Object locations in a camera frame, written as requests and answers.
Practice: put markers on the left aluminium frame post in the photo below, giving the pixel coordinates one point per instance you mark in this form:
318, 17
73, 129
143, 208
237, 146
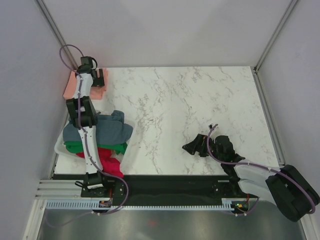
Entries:
65, 54

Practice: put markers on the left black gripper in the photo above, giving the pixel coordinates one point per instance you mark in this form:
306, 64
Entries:
100, 81

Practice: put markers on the salmon pink t shirt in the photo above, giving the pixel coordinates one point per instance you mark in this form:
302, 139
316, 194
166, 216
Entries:
96, 92

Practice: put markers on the grey blue t shirt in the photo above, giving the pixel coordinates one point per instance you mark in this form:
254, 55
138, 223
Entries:
110, 130

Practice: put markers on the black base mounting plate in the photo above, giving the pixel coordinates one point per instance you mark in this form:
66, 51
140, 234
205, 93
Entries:
170, 201

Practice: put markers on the white plastic laundry basket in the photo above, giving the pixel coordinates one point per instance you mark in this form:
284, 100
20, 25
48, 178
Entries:
60, 149

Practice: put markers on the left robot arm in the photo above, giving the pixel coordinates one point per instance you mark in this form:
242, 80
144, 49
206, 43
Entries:
85, 119

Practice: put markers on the green t shirt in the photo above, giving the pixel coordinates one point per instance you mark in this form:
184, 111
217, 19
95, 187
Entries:
76, 147

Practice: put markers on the right aluminium frame post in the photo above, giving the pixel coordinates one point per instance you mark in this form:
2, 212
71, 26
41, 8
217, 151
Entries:
275, 34

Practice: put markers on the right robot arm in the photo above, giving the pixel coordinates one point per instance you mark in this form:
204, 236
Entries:
285, 187

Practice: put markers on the red t shirt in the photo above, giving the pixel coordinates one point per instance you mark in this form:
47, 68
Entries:
110, 165

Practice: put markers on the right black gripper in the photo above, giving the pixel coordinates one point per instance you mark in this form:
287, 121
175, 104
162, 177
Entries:
197, 145

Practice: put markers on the white slotted cable duct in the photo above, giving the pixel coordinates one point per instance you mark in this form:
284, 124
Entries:
105, 204

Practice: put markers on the aluminium frame post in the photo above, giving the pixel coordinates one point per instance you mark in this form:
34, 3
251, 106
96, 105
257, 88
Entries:
65, 54
275, 34

